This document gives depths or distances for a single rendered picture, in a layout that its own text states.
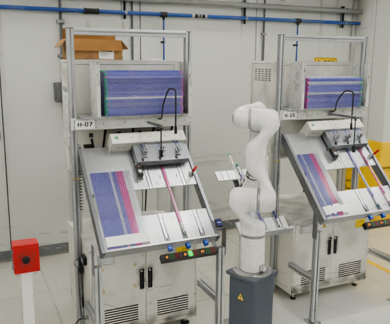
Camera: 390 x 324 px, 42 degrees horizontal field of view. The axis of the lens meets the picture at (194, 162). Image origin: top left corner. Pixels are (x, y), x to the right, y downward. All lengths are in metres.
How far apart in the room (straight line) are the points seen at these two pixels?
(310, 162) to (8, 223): 2.59
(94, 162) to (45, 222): 1.72
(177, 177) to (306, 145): 1.05
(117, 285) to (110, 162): 0.75
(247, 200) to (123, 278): 1.11
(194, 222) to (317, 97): 1.36
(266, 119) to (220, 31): 2.70
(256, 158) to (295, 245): 1.42
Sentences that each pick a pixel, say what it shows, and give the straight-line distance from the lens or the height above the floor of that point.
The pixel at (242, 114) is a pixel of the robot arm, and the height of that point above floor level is 1.47.
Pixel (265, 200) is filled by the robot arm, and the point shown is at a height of 1.08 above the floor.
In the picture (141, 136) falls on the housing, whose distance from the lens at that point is 3.19.
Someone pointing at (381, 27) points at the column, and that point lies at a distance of 5.71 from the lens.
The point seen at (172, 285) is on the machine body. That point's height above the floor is 0.31.
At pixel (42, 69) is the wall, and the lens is 4.53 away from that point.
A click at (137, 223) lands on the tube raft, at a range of 2.90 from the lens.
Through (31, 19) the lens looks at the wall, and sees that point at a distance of 4.53.
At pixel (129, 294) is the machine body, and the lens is 3.28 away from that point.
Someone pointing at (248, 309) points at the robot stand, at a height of 0.54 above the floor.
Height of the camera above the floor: 1.72
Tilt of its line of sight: 11 degrees down
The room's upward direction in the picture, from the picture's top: straight up
